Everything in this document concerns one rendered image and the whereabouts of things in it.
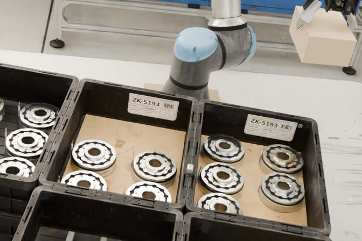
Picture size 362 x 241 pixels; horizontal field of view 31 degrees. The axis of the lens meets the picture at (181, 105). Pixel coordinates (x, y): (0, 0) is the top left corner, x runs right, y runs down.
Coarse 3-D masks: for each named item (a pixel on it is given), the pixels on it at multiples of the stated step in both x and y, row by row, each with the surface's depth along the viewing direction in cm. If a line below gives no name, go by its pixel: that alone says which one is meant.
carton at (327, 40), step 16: (320, 16) 165; (336, 16) 166; (304, 32) 159; (320, 32) 158; (336, 32) 159; (304, 48) 158; (320, 48) 157; (336, 48) 158; (352, 48) 158; (336, 64) 160
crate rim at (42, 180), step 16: (80, 80) 159; (96, 80) 160; (176, 96) 160; (192, 112) 155; (64, 128) 145; (192, 128) 150; (192, 144) 145; (48, 160) 134; (96, 192) 128; (112, 192) 129; (176, 208) 128
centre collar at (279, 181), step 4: (276, 180) 149; (280, 180) 149; (284, 180) 149; (276, 184) 148; (288, 184) 149; (292, 184) 149; (276, 188) 147; (292, 188) 148; (280, 192) 146; (284, 192) 146; (288, 192) 146; (292, 192) 147
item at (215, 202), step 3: (213, 201) 140; (216, 201) 140; (219, 201) 140; (222, 201) 141; (225, 201) 141; (210, 204) 139; (213, 204) 139; (216, 204) 140; (222, 204) 140; (225, 204) 140; (228, 204) 140; (210, 207) 139; (213, 207) 139; (225, 207) 140; (228, 207) 139; (228, 210) 139; (231, 210) 139
